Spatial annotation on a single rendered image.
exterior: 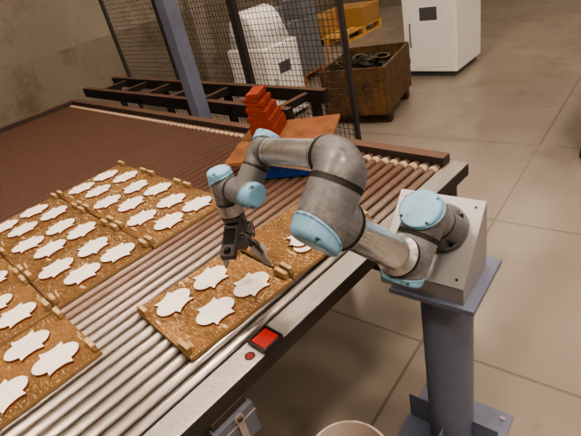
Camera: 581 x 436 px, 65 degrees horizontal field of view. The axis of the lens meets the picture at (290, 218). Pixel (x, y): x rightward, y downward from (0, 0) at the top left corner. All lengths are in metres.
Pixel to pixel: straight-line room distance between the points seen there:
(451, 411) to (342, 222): 1.20
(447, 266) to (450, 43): 5.00
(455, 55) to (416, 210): 5.11
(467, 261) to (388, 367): 1.13
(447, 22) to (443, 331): 4.98
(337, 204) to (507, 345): 1.79
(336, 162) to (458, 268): 0.65
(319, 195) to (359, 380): 1.62
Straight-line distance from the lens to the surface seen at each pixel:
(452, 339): 1.67
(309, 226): 0.90
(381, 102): 5.03
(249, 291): 1.52
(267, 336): 1.38
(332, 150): 0.94
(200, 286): 1.62
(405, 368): 2.44
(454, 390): 1.87
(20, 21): 6.48
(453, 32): 6.24
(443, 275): 1.45
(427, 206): 1.26
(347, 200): 0.91
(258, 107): 2.32
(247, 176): 1.26
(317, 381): 2.45
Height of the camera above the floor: 1.88
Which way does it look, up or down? 31 degrees down
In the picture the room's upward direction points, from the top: 14 degrees counter-clockwise
